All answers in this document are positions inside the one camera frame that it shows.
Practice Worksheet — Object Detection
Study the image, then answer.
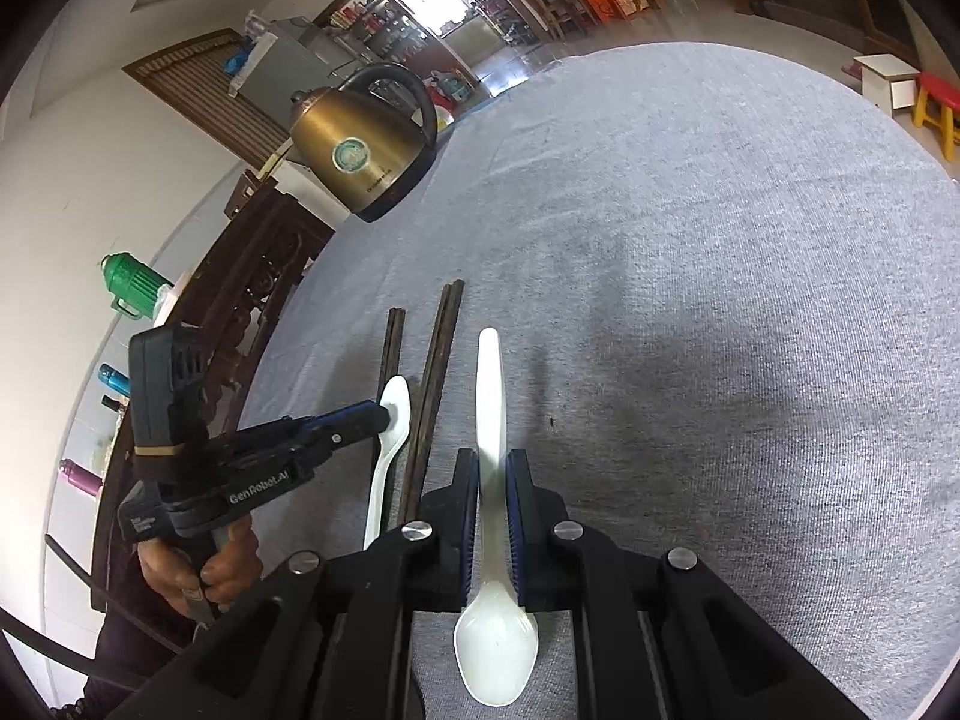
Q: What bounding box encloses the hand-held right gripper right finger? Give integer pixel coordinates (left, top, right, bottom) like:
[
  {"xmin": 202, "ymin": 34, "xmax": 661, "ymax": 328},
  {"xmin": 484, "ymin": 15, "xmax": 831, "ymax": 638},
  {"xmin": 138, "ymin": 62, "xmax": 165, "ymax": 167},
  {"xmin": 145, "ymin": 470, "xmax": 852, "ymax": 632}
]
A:
[{"xmin": 505, "ymin": 448, "xmax": 871, "ymax": 720}]

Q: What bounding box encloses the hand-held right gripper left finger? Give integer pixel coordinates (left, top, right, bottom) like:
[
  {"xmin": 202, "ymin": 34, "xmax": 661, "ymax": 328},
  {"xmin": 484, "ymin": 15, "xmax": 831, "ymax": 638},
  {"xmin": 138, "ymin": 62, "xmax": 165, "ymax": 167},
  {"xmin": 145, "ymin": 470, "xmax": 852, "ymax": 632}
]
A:
[{"xmin": 109, "ymin": 448, "xmax": 481, "ymax": 720}]

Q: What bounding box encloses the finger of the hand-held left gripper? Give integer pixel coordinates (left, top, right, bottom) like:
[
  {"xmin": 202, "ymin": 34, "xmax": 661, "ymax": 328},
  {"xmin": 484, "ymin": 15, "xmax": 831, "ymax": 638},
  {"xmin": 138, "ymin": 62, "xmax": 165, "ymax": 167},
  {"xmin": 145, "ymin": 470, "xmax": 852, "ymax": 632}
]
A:
[
  {"xmin": 295, "ymin": 400, "xmax": 392, "ymax": 437},
  {"xmin": 304, "ymin": 417, "xmax": 392, "ymax": 460}
]

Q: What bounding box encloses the small white plastic spoon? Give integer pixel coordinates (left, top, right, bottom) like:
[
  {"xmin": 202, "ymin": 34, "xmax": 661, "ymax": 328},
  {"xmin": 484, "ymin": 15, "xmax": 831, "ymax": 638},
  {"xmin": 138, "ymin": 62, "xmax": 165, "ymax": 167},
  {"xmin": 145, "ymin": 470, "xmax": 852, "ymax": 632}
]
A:
[{"xmin": 362, "ymin": 375, "xmax": 411, "ymax": 552}]

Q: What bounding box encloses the dark wooden chopstick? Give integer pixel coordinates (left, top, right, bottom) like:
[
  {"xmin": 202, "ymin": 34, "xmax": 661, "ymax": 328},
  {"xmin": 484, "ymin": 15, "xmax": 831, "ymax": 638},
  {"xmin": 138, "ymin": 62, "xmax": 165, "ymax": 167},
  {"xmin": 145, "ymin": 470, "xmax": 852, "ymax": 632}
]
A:
[
  {"xmin": 373, "ymin": 306, "xmax": 407, "ymax": 466},
  {"xmin": 401, "ymin": 283, "xmax": 451, "ymax": 522},
  {"xmin": 411, "ymin": 280, "xmax": 464, "ymax": 511}
]

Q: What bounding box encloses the large white plastic spoon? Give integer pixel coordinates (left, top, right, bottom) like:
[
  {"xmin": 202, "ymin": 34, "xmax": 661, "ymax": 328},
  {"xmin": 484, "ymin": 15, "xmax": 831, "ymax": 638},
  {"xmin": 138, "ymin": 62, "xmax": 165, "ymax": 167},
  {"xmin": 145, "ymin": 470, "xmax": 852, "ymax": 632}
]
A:
[{"xmin": 454, "ymin": 328, "xmax": 539, "ymax": 707}]

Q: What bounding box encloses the person's left forearm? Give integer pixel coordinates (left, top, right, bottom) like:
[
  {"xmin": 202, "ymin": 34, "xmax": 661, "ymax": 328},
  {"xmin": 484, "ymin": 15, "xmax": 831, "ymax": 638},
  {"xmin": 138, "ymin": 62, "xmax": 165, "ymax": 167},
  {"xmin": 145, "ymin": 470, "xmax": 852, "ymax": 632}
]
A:
[{"xmin": 79, "ymin": 604, "xmax": 197, "ymax": 720}]

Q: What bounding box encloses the person's left hand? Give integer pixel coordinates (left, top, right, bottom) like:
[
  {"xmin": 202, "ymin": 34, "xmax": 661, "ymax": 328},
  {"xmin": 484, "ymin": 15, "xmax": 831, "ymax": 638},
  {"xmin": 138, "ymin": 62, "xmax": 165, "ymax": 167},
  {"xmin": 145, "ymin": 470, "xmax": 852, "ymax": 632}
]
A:
[{"xmin": 137, "ymin": 516, "xmax": 265, "ymax": 625}]

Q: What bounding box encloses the purple bottle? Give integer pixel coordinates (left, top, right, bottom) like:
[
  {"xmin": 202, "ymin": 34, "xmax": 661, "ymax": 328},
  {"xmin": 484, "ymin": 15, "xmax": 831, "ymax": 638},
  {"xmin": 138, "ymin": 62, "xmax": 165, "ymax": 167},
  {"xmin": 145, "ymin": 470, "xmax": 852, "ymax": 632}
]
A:
[{"xmin": 60, "ymin": 459, "xmax": 103, "ymax": 498}]

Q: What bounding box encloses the green thermos jug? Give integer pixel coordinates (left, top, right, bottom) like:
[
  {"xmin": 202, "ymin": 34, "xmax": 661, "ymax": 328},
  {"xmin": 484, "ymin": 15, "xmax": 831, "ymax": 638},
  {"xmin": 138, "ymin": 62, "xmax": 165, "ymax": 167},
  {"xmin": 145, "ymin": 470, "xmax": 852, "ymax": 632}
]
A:
[{"xmin": 101, "ymin": 253, "xmax": 175, "ymax": 318}]

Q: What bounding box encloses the carved dark wooden chair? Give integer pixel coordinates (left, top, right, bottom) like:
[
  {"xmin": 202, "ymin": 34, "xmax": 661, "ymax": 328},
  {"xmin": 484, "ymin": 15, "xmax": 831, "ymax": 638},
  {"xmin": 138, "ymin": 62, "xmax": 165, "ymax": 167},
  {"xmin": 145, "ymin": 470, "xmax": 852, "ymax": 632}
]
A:
[{"xmin": 90, "ymin": 171, "xmax": 336, "ymax": 610}]

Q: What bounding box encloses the brass electric kettle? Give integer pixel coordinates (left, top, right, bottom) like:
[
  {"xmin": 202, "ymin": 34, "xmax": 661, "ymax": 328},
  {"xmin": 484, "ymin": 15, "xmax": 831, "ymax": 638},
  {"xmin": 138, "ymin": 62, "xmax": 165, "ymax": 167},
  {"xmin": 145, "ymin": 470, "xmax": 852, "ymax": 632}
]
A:
[{"xmin": 289, "ymin": 62, "xmax": 440, "ymax": 224}]

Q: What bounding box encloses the grey tablecloth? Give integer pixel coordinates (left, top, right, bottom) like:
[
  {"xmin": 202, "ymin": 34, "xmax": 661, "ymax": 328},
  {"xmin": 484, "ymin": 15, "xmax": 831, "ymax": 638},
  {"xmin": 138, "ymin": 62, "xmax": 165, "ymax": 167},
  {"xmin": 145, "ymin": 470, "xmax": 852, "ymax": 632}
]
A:
[{"xmin": 232, "ymin": 41, "xmax": 960, "ymax": 720}]

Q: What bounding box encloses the brown slatted door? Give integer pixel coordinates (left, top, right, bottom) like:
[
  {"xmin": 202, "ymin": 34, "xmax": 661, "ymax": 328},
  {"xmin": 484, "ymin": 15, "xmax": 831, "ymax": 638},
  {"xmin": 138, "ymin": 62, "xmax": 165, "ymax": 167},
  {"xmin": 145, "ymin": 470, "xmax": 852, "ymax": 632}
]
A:
[{"xmin": 124, "ymin": 28, "xmax": 292, "ymax": 170}]

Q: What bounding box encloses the grey refrigerator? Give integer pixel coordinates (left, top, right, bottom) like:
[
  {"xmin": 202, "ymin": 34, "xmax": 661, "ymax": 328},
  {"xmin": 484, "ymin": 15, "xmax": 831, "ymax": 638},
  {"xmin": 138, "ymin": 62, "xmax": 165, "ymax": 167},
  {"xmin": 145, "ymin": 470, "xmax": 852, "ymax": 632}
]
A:
[{"xmin": 236, "ymin": 17, "xmax": 353, "ymax": 119}]

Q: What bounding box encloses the orange cardboard box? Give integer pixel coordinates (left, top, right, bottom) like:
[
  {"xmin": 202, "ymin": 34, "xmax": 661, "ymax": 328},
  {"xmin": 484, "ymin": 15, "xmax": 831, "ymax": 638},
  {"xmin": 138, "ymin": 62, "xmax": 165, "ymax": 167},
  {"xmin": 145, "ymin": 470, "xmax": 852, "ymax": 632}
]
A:
[{"xmin": 581, "ymin": 0, "xmax": 652, "ymax": 25}]

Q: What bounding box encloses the white square stool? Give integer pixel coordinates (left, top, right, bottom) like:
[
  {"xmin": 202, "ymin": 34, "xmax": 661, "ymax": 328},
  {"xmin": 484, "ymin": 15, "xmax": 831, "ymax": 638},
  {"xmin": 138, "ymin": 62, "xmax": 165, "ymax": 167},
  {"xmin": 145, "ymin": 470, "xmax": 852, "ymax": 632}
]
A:
[{"xmin": 853, "ymin": 54, "xmax": 922, "ymax": 118}]

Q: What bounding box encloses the red and yellow stool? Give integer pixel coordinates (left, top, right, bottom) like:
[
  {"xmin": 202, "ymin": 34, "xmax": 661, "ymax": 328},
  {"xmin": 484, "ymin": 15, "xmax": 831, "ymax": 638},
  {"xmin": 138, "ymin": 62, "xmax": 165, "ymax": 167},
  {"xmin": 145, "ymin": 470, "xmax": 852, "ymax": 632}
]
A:
[{"xmin": 911, "ymin": 73, "xmax": 960, "ymax": 148}]

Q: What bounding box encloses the black cable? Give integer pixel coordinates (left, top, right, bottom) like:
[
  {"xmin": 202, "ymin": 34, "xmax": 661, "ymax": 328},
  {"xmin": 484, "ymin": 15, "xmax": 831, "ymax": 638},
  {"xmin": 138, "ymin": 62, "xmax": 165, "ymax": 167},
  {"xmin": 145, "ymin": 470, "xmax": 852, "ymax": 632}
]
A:
[{"xmin": 0, "ymin": 532, "xmax": 188, "ymax": 685}]

